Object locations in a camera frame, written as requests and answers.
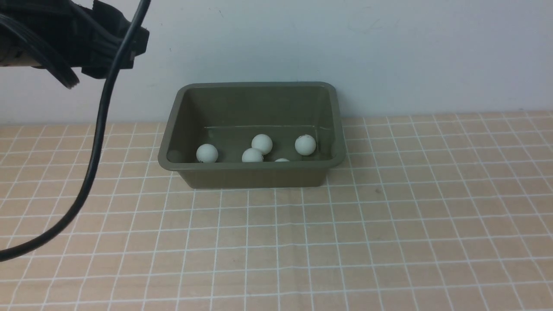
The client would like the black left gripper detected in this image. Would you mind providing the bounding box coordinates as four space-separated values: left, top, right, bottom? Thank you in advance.
65 0 131 79

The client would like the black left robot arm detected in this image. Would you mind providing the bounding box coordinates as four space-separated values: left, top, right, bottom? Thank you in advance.
0 0 132 89

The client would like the olive green plastic bin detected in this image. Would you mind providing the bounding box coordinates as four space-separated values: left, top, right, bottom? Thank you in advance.
158 82 347 189

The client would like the black camera cable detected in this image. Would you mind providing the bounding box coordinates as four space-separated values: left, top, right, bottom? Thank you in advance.
0 0 152 263

